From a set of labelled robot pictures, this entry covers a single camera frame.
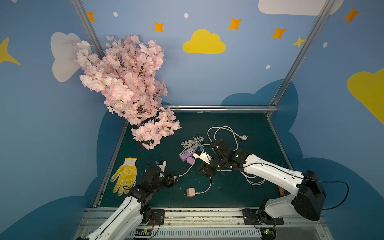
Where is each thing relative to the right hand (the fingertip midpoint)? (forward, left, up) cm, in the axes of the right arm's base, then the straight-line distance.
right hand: (200, 169), depth 76 cm
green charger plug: (+20, +2, -8) cm, 22 cm away
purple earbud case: (+10, +6, -11) cm, 16 cm away
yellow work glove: (-2, +43, -13) cm, 45 cm away
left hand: (0, +14, -10) cm, 17 cm away
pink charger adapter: (-8, +5, -12) cm, 16 cm away
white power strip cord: (+23, +8, -10) cm, 26 cm away
